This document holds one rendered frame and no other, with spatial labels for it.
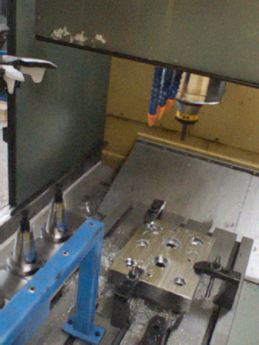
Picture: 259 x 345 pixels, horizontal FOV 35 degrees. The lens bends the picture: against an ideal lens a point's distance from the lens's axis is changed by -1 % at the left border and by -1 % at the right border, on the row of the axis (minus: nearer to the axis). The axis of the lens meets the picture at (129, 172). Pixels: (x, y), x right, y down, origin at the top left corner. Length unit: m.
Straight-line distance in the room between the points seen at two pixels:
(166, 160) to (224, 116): 0.36
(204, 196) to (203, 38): 1.43
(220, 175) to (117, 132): 0.59
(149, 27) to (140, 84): 1.49
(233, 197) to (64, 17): 1.47
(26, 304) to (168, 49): 0.44
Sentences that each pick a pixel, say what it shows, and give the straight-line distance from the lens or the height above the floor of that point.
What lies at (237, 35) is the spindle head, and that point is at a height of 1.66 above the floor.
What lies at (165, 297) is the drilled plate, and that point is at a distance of 1.12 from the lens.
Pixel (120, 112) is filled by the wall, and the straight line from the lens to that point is 2.19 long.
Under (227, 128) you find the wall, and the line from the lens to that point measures 2.04.
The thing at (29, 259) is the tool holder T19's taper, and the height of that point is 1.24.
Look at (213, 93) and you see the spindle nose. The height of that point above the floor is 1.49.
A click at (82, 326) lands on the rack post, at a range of 1.06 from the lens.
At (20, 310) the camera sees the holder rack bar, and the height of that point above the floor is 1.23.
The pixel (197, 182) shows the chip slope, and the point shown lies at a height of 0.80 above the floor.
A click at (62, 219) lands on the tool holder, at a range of 0.82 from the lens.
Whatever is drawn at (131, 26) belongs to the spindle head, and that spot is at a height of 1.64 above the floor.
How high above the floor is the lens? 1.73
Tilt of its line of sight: 28 degrees down
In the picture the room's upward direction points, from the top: 8 degrees clockwise
